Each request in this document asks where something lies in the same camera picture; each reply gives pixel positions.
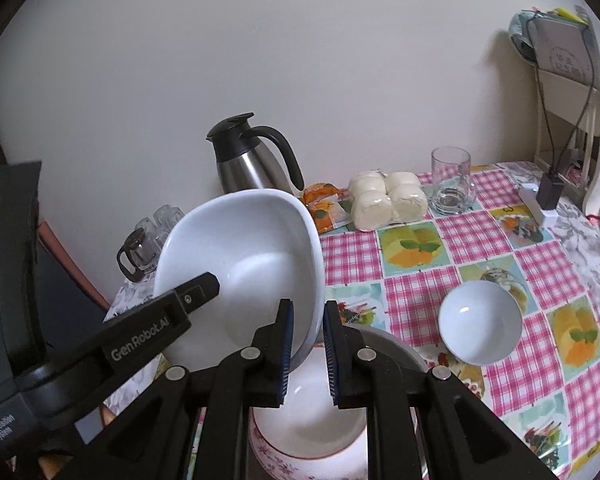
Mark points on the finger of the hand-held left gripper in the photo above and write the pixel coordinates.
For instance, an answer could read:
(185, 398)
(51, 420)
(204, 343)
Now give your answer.
(180, 305)

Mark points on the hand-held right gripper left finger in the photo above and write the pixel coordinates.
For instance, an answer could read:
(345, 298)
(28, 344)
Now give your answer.
(286, 355)

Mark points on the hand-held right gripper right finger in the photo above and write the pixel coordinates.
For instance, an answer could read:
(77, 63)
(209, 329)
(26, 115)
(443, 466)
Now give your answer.
(330, 355)

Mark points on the strawberry print bowl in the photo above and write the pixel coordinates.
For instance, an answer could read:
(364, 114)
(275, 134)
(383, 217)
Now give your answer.
(310, 425)

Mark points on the large white bowl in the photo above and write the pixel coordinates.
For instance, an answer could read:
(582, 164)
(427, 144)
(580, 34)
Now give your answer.
(240, 245)

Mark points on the dark blue panel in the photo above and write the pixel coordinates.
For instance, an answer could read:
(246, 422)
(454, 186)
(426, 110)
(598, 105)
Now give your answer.
(65, 285)

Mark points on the clear glass cup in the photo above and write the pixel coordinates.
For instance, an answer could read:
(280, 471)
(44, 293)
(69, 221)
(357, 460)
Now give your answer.
(169, 220)
(144, 227)

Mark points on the pink checked tablecloth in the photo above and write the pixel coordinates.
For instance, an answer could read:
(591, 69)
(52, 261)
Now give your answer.
(415, 255)

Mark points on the orange snack packet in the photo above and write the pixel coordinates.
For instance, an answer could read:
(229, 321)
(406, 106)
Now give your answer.
(322, 192)
(330, 217)

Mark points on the small white bowl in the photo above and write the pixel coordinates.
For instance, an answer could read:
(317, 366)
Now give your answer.
(480, 320)

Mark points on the steel thermos jug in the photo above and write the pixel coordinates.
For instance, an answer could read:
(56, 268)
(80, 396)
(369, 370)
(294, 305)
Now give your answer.
(245, 160)

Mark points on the pack of white buns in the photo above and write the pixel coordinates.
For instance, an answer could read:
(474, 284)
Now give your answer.
(385, 202)

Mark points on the clear glass mug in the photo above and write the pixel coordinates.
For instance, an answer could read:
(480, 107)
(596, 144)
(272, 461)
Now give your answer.
(450, 200)

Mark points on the white power strip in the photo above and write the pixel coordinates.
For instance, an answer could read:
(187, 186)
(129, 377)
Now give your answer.
(530, 200)

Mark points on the black power adapter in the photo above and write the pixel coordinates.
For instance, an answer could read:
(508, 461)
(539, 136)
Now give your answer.
(550, 191)

